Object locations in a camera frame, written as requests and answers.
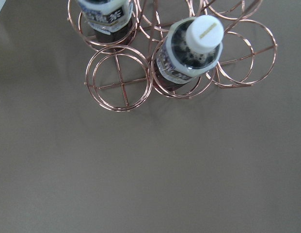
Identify copper wire bottle basket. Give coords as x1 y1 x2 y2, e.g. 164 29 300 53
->
67 0 278 112

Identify tea bottle white cap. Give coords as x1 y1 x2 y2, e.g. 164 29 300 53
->
154 15 224 91
77 0 133 44

